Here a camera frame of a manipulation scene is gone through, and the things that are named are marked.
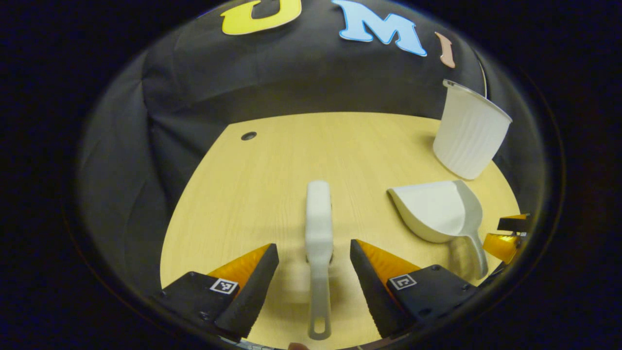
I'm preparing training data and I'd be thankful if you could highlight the light wooden desktop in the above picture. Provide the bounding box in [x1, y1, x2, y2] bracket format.
[159, 112, 521, 350]

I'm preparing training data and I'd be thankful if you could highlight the white dustpan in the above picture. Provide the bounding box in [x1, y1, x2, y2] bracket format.
[387, 180, 489, 280]

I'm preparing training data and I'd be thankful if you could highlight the white ribbed garbage bin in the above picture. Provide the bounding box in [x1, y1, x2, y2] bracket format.
[432, 79, 513, 180]

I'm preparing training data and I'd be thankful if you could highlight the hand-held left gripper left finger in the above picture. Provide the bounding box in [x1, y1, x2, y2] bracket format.
[153, 243, 281, 341]

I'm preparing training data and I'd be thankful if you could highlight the small white broom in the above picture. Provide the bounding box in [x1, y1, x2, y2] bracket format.
[305, 180, 335, 341]

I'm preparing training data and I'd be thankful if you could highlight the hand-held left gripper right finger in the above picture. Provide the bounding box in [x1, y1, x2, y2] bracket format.
[349, 238, 479, 339]

